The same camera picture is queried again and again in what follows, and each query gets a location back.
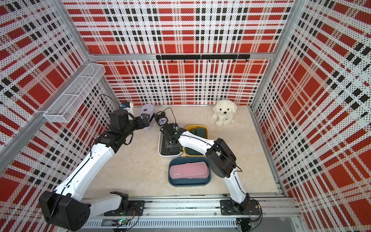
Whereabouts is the dark green pencil case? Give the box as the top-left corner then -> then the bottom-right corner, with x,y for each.
184,148 -> 203,157

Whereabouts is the pink pencil case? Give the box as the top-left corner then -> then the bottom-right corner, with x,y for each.
170,169 -> 209,179
169,161 -> 209,179

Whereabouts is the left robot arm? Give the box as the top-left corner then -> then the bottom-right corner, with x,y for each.
39,109 -> 151,232

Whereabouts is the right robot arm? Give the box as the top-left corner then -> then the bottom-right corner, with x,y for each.
160,123 -> 253,215

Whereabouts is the white storage box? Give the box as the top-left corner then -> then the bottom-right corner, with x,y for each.
157,127 -> 184,158

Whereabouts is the yellow storage box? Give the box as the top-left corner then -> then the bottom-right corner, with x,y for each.
183,124 -> 209,158

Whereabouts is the dark teal storage box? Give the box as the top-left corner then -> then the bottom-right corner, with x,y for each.
168,157 -> 211,187

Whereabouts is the black alarm clock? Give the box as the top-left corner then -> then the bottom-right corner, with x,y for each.
154,111 -> 168,127

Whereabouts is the lilac plastic container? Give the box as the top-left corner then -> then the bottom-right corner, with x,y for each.
137,104 -> 155,131

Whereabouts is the white plush dog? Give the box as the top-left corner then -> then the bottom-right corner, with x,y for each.
212,100 -> 237,127

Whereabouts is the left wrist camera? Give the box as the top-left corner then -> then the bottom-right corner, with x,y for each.
121,101 -> 134,115

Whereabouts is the white wire basket shelf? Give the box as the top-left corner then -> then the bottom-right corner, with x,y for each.
43,63 -> 105,123

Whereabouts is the black hook rail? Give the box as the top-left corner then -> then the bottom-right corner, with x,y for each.
156,54 -> 251,62

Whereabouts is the metal base rail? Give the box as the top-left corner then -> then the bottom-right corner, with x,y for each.
80,195 -> 305,232

